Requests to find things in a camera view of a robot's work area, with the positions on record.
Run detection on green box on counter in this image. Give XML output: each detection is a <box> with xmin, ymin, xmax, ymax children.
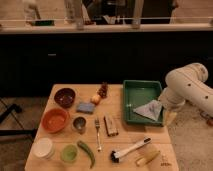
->
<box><xmin>35</xmin><ymin>20</ymin><xmax>54</xmax><ymax>26</ymax></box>

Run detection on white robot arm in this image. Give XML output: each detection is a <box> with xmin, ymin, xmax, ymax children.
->
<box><xmin>158</xmin><ymin>63</ymin><xmax>213</xmax><ymax>126</ymax></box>

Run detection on green chili pepper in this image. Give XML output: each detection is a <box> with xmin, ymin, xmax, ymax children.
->
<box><xmin>77</xmin><ymin>140</ymin><xmax>96</xmax><ymax>169</ymax></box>

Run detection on white handled black brush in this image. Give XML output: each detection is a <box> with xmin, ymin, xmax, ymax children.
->
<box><xmin>110</xmin><ymin>138</ymin><xmax>151</xmax><ymax>163</ymax></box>

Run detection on yellow round fruit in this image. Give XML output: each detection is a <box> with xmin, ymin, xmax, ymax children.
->
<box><xmin>91</xmin><ymin>94</ymin><xmax>101</xmax><ymax>105</ymax></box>

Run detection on orange bowl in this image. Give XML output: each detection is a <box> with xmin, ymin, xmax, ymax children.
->
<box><xmin>41</xmin><ymin>108</ymin><xmax>70</xmax><ymax>133</ymax></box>

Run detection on grey folded cloth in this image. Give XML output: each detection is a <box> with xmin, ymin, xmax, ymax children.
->
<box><xmin>133</xmin><ymin>100</ymin><xmax>162</xmax><ymax>121</ymax></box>

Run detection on metal fork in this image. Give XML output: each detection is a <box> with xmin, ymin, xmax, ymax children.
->
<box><xmin>95</xmin><ymin>118</ymin><xmax>102</xmax><ymax>152</ymax></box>

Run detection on wooden block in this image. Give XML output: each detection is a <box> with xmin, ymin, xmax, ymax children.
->
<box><xmin>104</xmin><ymin>115</ymin><xmax>118</xmax><ymax>137</ymax></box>

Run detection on green small bowl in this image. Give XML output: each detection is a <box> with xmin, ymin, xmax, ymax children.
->
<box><xmin>60</xmin><ymin>144</ymin><xmax>78</xmax><ymax>163</ymax></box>

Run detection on blue sponge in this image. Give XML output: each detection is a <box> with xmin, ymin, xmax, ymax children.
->
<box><xmin>76</xmin><ymin>102</ymin><xmax>95</xmax><ymax>114</ymax></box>

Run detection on small metal cup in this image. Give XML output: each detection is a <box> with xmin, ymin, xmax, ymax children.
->
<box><xmin>73</xmin><ymin>117</ymin><xmax>86</xmax><ymax>134</ymax></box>

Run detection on dark brown bowl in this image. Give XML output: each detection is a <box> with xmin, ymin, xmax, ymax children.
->
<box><xmin>54</xmin><ymin>88</ymin><xmax>76</xmax><ymax>108</ymax></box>

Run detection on green plastic tray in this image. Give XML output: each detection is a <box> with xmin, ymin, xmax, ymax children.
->
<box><xmin>123</xmin><ymin>80</ymin><xmax>163</xmax><ymax>127</ymax></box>

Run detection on black stand legs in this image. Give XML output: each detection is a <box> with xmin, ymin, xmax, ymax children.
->
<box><xmin>0</xmin><ymin>98</ymin><xmax>37</xmax><ymax>138</ymax></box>

